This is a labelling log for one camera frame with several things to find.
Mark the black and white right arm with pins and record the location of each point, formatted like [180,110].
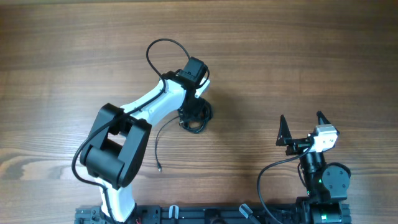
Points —
[326,184]

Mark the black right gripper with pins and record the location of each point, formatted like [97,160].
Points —
[285,139]

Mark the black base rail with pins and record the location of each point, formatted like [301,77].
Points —
[284,213]

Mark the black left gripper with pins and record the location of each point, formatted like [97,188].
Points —
[194,112]

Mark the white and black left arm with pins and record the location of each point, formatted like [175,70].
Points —
[114,149]

